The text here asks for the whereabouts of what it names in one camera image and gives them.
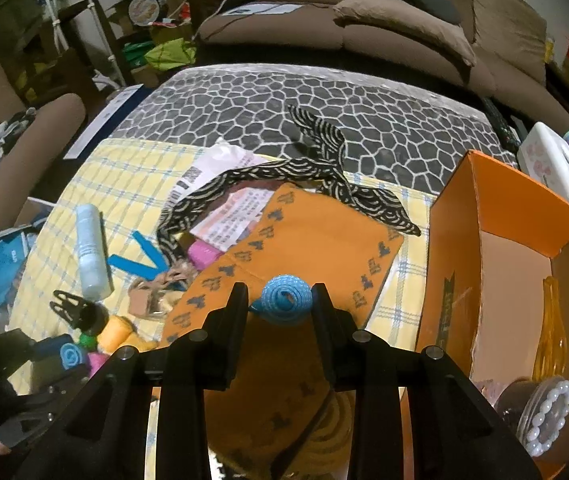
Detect orange patterned sock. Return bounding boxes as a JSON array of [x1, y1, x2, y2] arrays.
[[162, 184, 403, 479]]

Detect white plastic bottle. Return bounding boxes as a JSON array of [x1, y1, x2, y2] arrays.
[[75, 204, 111, 301]]

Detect small glass perfume bottle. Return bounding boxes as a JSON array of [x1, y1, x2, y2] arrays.
[[127, 274, 185, 321]]

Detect blue hair clip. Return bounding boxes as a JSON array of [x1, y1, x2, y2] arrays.
[[106, 231, 170, 282]]

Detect printed paper packet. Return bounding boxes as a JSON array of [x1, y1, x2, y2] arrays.
[[166, 138, 279, 252]]

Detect orange cardboard box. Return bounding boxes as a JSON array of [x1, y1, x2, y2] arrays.
[[416, 151, 569, 479]]

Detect black white patterned headband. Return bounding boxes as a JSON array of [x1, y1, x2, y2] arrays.
[[156, 105, 421, 263]]

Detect brown armchair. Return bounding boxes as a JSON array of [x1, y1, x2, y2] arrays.
[[0, 65, 86, 231]]

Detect brown sofa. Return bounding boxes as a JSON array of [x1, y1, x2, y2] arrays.
[[198, 0, 569, 132]]

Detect brown cushion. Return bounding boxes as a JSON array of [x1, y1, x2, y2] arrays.
[[333, 0, 477, 67]]

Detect white pearl bracelet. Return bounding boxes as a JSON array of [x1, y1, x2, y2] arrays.
[[524, 378, 569, 458]]

